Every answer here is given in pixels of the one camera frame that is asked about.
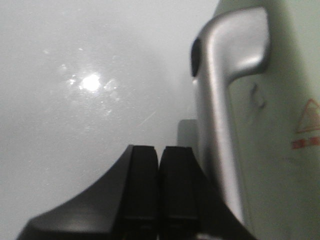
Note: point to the breakfast maker hinged lid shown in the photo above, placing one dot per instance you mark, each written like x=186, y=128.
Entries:
x=255, y=67

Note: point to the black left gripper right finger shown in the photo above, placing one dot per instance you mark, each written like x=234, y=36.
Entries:
x=190, y=207

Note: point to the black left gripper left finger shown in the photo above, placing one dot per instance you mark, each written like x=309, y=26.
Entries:
x=121, y=205

